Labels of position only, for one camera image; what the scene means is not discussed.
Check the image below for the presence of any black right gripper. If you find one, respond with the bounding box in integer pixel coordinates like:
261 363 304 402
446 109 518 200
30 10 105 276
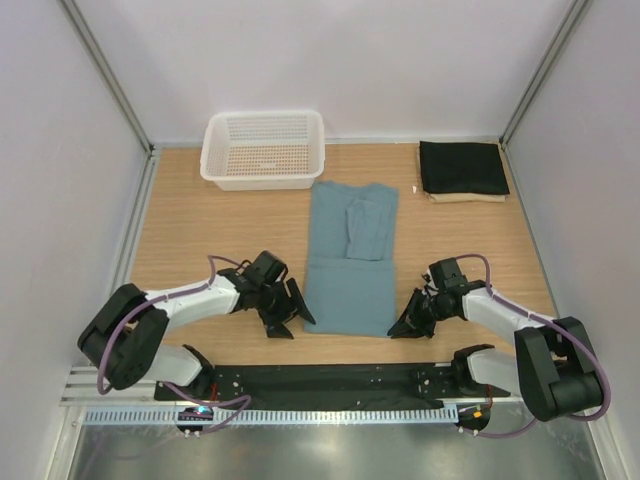
390 287 455 338

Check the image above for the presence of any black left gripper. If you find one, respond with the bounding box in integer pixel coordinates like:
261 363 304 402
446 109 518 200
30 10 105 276
254 277 314 338

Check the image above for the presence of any teal blue t-shirt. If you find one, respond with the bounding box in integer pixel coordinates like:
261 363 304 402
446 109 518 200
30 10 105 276
304 181 399 338

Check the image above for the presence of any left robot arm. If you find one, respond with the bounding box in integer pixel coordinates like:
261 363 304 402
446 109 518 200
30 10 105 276
77 251 315 400

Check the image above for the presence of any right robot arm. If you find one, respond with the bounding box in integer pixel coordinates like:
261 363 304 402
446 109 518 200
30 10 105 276
387 257 611 422

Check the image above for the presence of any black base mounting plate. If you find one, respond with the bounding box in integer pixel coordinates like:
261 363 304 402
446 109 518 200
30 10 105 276
180 363 510 411

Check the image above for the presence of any folded black t-shirt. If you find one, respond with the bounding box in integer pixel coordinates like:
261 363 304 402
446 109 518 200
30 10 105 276
418 141 510 196

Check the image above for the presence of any white perforated plastic basket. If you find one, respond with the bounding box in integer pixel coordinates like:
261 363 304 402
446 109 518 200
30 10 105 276
200 110 325 191

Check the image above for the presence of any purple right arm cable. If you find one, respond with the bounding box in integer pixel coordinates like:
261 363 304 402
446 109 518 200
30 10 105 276
452 253 612 440

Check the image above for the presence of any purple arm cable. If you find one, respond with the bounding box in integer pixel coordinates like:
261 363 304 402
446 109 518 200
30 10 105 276
452 253 612 440
95 254 254 436

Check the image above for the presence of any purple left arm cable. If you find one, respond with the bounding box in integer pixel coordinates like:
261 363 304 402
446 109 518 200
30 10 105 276
95 254 254 436

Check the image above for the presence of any slotted grey cable duct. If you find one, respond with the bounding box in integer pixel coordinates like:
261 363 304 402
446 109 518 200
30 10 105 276
83 404 458 426

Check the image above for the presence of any aluminium front frame rail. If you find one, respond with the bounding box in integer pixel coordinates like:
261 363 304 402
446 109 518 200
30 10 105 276
59 360 609 407

